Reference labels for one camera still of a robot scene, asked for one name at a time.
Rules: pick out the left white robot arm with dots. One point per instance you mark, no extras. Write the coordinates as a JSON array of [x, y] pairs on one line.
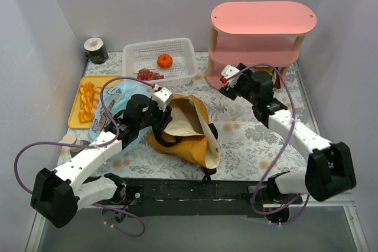
[[60, 193]]

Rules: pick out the orange twisted snack food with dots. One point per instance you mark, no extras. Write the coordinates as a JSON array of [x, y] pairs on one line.
[[86, 92]]

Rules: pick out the blue plastic grocery bag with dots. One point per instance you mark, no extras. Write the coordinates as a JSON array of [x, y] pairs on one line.
[[115, 99]]

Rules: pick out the aluminium rail frame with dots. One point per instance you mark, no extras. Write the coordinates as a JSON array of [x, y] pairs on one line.
[[323, 226]]

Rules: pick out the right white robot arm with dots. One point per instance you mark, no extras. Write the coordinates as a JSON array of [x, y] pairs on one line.
[[330, 169]]

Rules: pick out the yellow plastic tray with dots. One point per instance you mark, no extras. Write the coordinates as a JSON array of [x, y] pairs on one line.
[[73, 121]]

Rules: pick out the white plastic basket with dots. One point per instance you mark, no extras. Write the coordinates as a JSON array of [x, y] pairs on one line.
[[144, 55]]

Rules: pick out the small orange toy pumpkin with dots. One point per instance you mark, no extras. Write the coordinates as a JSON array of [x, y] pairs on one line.
[[164, 61]]

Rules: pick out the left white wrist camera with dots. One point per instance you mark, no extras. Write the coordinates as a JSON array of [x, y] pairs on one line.
[[162, 96]]

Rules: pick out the red grape bunch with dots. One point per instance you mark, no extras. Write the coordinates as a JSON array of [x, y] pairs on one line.
[[148, 75]]

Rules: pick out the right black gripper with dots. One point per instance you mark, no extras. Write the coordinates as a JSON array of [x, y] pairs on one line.
[[229, 92]]

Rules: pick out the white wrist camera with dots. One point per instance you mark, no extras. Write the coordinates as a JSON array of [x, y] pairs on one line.
[[162, 96], [230, 76]]

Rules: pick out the dark tape roll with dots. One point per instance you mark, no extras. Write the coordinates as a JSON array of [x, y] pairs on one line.
[[96, 50]]

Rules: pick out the small beige wooden spoon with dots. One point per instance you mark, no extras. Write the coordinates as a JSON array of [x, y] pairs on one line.
[[73, 141]]

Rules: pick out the pink three-tier shelf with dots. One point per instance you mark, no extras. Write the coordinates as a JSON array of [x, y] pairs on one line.
[[257, 33]]

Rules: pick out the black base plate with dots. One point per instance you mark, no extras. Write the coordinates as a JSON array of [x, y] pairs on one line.
[[184, 197]]

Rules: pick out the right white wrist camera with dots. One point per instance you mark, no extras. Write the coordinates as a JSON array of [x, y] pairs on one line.
[[230, 76]]

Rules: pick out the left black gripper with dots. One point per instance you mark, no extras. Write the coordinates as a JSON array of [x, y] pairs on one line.
[[166, 117]]

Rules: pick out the red snack chip packet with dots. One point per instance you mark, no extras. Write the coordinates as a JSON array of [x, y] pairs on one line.
[[271, 76]]

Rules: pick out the yellow canvas tote bag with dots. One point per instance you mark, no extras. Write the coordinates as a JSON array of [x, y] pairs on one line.
[[189, 135]]

